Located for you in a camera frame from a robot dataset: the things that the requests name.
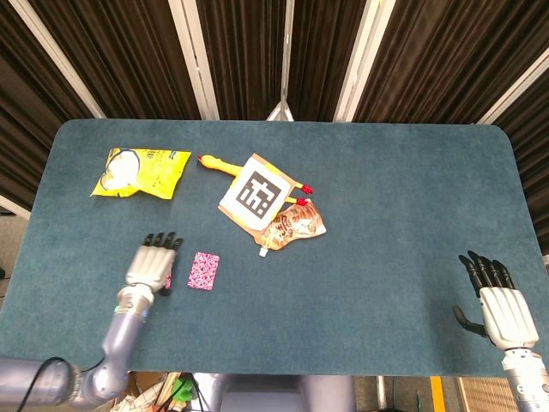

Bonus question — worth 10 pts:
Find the cardboard box clutter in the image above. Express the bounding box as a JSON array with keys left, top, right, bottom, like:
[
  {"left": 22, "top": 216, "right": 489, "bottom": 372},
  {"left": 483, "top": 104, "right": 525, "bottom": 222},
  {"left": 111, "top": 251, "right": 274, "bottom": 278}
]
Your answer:
[{"left": 112, "top": 371, "right": 171, "bottom": 412}]

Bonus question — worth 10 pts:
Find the wooden slatted crate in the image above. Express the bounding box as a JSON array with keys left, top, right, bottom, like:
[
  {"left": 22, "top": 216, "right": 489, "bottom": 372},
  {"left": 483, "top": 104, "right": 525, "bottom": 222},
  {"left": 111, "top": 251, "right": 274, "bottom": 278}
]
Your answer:
[{"left": 455, "top": 377, "right": 516, "bottom": 412}]

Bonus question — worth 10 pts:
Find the thin white frame post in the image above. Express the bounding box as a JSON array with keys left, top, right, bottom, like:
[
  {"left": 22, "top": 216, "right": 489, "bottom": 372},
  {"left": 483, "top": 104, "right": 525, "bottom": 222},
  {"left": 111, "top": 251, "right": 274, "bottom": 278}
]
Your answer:
[{"left": 266, "top": 0, "right": 295, "bottom": 122}]

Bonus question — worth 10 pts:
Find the brown sauce spout pouch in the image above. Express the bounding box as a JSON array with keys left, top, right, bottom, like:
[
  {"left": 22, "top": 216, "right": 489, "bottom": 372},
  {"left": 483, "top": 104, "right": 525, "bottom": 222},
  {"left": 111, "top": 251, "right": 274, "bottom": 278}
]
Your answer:
[{"left": 253, "top": 201, "right": 328, "bottom": 258}]

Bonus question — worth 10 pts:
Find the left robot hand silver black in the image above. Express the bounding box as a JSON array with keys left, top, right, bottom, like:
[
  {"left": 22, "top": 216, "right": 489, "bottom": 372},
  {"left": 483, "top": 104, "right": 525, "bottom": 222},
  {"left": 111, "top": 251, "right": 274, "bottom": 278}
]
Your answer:
[{"left": 124, "top": 232, "right": 184, "bottom": 297}]

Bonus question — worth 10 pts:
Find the green plastic object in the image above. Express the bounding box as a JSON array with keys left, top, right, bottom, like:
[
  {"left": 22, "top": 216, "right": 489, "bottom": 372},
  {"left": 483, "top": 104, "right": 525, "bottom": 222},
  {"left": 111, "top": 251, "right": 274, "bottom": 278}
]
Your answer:
[{"left": 170, "top": 376, "right": 195, "bottom": 403}]

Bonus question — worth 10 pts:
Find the white metal frame post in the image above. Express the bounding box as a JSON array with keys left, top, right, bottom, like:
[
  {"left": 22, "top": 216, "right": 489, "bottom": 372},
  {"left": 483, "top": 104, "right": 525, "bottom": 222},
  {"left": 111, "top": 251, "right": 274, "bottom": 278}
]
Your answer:
[
  {"left": 474, "top": 58, "right": 549, "bottom": 125},
  {"left": 168, "top": 0, "right": 220, "bottom": 121},
  {"left": 8, "top": 0, "right": 106, "bottom": 119},
  {"left": 333, "top": 0, "right": 396, "bottom": 123}
]

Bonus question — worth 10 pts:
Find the cardboard with black marker tag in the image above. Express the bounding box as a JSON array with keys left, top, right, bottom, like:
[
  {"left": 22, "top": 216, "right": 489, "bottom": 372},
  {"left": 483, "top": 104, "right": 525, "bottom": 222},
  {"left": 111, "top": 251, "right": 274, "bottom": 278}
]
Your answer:
[{"left": 217, "top": 153, "right": 297, "bottom": 235}]

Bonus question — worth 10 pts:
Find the grey-blue robot torso base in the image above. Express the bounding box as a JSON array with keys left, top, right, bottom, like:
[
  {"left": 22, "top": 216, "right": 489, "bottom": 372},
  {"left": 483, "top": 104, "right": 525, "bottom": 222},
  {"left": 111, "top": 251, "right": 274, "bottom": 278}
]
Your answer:
[{"left": 195, "top": 373, "right": 358, "bottom": 412}]

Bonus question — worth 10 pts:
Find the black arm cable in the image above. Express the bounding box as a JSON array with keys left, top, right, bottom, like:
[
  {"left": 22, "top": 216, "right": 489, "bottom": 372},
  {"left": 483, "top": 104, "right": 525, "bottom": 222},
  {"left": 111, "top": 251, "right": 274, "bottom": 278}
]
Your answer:
[{"left": 23, "top": 354, "right": 106, "bottom": 407}]

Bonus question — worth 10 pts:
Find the blue felt table mat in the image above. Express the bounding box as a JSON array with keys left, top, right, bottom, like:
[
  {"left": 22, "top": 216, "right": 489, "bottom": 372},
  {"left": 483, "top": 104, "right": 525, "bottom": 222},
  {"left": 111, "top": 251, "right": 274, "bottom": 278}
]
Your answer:
[{"left": 0, "top": 118, "right": 549, "bottom": 379}]

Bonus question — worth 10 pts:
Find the black pleated curtain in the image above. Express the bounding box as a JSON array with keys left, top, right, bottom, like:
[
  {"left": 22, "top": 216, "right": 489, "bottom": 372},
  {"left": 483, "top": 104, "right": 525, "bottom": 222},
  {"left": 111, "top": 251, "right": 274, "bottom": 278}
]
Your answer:
[
  {"left": 195, "top": 0, "right": 287, "bottom": 121},
  {"left": 27, "top": 0, "right": 202, "bottom": 120},
  {"left": 287, "top": 0, "right": 371, "bottom": 122},
  {"left": 492, "top": 70, "right": 549, "bottom": 258},
  {"left": 0, "top": 0, "right": 94, "bottom": 211},
  {"left": 352, "top": 0, "right": 549, "bottom": 125}
]

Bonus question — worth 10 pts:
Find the yellow rubber chicken toy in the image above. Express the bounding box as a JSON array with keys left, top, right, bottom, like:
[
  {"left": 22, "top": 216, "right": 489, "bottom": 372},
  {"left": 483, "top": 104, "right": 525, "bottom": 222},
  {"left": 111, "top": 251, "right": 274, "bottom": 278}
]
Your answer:
[{"left": 196, "top": 154, "right": 315, "bottom": 205}]

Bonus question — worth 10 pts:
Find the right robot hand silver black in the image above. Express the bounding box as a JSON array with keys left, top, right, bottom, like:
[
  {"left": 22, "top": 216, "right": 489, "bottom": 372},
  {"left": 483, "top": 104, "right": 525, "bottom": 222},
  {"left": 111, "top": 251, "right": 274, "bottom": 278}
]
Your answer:
[{"left": 452, "top": 250, "right": 540, "bottom": 351}]

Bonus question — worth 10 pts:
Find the yellow snack bag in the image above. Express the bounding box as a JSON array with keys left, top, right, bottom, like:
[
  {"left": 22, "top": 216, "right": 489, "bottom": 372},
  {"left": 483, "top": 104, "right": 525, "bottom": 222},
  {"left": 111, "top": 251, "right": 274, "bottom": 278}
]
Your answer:
[{"left": 88, "top": 147, "right": 192, "bottom": 201}]

